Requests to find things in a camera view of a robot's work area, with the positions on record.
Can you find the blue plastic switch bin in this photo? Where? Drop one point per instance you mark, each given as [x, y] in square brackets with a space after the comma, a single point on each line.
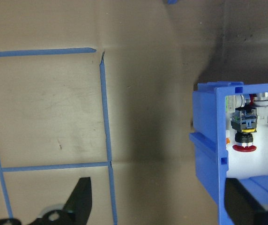
[206, 117]

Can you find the white foam liner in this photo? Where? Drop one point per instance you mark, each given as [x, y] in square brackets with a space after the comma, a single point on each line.
[260, 161]

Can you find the red mushroom push button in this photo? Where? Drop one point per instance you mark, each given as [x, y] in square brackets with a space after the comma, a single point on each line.
[244, 122]

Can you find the green terminal block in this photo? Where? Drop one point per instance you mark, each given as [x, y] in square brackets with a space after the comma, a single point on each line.
[228, 103]

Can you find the orange grey switch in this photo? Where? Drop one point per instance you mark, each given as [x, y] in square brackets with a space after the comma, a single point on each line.
[227, 140]

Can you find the white silver switch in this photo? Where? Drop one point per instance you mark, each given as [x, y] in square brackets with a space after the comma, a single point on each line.
[264, 114]

